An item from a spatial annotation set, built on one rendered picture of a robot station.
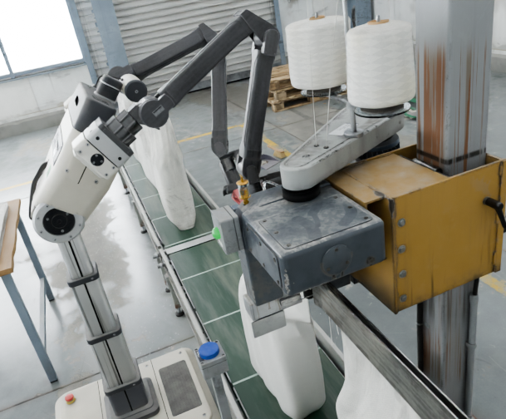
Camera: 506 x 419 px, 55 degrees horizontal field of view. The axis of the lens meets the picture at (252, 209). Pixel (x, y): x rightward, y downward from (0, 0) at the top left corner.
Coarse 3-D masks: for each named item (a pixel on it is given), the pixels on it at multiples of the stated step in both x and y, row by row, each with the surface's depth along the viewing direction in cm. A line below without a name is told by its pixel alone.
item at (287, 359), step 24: (240, 288) 180; (288, 312) 153; (264, 336) 164; (288, 336) 155; (312, 336) 159; (264, 360) 170; (288, 360) 158; (312, 360) 161; (288, 384) 162; (312, 384) 166; (288, 408) 169; (312, 408) 172
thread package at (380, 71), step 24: (384, 24) 97; (408, 24) 96; (360, 48) 97; (384, 48) 95; (408, 48) 97; (360, 72) 99; (384, 72) 97; (408, 72) 98; (360, 96) 101; (384, 96) 99; (408, 96) 100
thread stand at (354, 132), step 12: (348, 24) 111; (324, 96) 130; (336, 96) 123; (348, 108) 119; (360, 108) 109; (384, 108) 105; (396, 108) 104; (408, 108) 104; (348, 132) 122; (360, 132) 120
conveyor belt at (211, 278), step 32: (192, 256) 286; (224, 256) 280; (192, 288) 257; (224, 288) 252; (224, 320) 230; (320, 352) 201; (256, 384) 192; (256, 416) 178; (288, 416) 176; (320, 416) 174
